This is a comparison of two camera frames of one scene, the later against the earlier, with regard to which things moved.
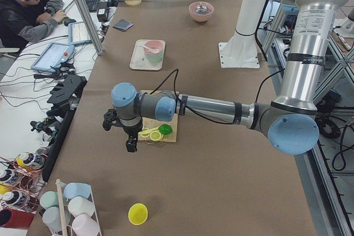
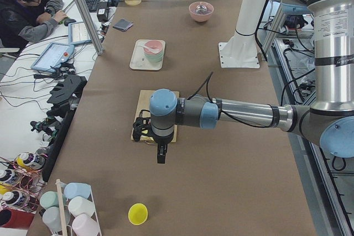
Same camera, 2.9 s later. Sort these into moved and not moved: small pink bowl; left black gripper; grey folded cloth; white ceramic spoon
Moved: left black gripper
Not moved: small pink bowl; grey folded cloth; white ceramic spoon
